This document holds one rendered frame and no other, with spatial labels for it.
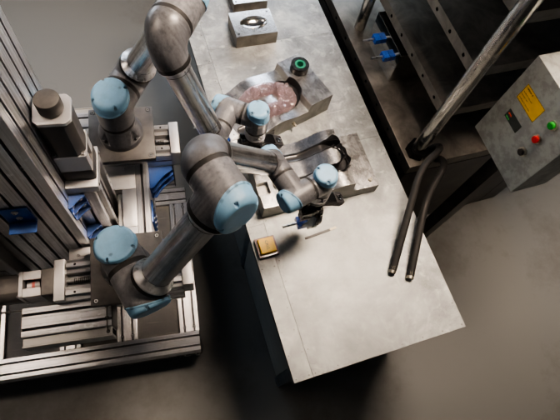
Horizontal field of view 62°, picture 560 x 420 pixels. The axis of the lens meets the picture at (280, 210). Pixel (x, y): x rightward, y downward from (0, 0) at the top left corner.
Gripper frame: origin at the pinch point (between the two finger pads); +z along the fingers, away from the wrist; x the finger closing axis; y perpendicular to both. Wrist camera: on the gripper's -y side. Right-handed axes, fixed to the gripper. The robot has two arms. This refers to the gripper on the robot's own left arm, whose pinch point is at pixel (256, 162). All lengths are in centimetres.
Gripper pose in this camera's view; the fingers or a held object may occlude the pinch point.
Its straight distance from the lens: 182.9
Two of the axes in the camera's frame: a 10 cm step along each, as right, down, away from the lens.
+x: 3.0, 8.8, -3.6
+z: -1.3, 4.1, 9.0
